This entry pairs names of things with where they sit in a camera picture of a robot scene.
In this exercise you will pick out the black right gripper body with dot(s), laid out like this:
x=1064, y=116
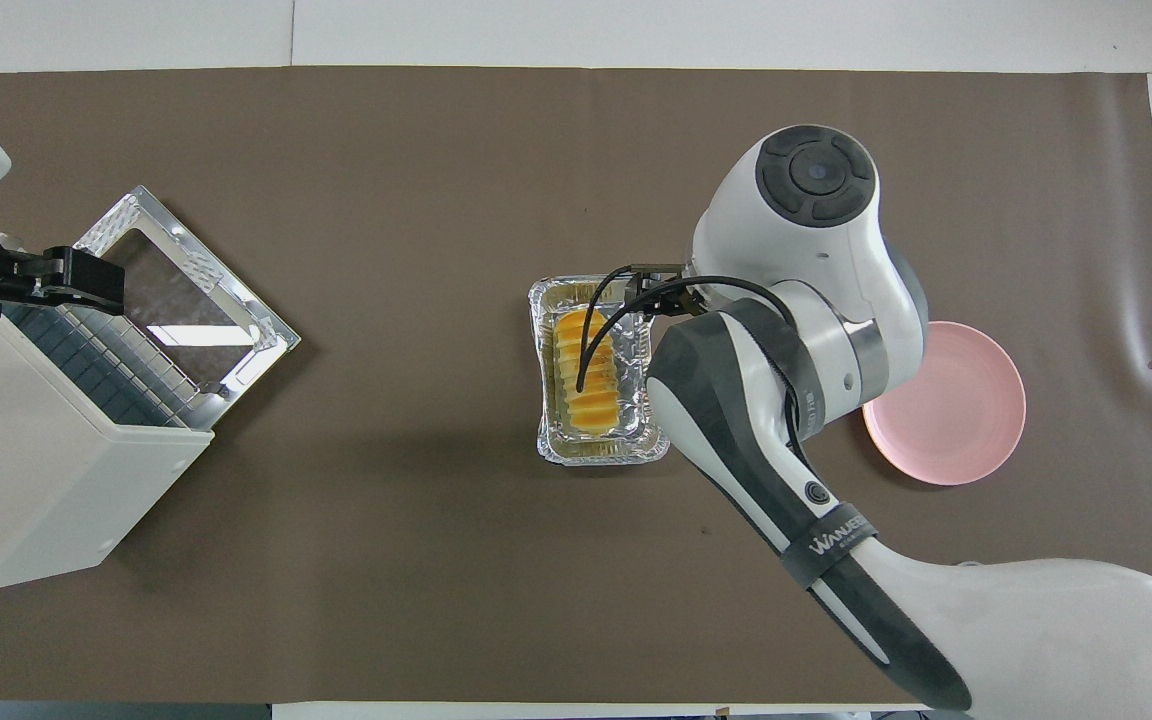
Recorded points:
x=671, y=292

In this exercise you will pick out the aluminium foil tray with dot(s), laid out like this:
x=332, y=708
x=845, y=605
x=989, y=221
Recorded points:
x=548, y=300

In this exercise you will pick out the golden ridged bread roll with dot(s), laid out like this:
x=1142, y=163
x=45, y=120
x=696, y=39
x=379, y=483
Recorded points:
x=596, y=400

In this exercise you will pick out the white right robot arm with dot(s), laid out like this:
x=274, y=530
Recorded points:
x=816, y=260

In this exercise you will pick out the cream toaster oven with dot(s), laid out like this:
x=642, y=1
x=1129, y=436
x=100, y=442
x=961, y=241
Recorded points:
x=36, y=470

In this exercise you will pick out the pink round plate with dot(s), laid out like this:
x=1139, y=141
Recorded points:
x=966, y=425

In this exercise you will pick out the brown table mat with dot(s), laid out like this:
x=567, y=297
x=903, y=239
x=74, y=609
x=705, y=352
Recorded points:
x=416, y=560

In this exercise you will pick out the glass oven door, metal frame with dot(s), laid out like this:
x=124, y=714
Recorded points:
x=176, y=290

